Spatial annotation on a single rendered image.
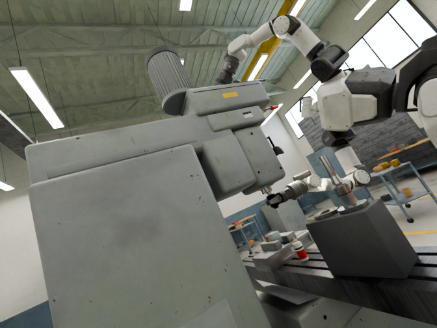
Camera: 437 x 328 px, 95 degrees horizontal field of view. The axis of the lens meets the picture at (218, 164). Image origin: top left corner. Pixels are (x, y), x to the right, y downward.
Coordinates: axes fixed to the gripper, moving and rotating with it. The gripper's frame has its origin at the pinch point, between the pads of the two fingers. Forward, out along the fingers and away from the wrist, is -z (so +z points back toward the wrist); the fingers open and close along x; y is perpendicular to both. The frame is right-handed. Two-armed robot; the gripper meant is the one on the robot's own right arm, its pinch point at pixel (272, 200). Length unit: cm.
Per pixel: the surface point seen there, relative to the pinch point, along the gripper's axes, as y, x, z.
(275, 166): -14.6, 8.8, 6.0
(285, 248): 24.3, -6.8, -3.6
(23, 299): -29, -532, -527
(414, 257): 29, 44, 13
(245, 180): -13.5, 15.9, -13.0
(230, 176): -17.8, 17.5, -18.7
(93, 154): -43, 29, -65
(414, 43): -209, -289, 691
